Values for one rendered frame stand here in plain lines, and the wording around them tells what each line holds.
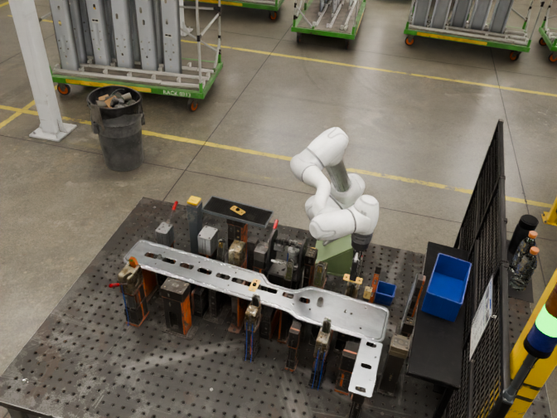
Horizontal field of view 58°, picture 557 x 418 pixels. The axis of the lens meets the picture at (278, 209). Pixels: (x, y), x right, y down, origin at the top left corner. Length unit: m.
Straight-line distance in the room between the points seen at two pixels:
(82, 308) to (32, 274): 1.39
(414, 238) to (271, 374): 2.37
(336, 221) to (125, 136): 3.33
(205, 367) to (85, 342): 0.63
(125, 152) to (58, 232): 1.03
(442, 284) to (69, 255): 2.91
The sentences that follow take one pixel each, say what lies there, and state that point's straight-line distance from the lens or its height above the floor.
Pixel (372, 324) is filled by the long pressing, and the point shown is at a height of 1.00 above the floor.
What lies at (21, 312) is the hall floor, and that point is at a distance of 4.08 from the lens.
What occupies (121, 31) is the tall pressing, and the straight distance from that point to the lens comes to 6.60.
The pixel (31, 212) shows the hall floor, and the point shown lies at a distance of 4.94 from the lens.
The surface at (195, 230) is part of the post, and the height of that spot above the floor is 0.97.
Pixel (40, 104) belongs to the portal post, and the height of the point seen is 0.35.
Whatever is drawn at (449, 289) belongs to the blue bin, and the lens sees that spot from 2.71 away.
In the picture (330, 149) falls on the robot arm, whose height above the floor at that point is 1.59.
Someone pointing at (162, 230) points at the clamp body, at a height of 1.06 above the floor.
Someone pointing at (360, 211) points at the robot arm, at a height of 1.65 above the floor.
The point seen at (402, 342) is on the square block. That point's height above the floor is 1.06.
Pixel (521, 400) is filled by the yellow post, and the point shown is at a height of 1.42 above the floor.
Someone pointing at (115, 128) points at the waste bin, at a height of 0.50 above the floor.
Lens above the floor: 2.86
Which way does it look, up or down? 38 degrees down
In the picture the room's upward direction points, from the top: 4 degrees clockwise
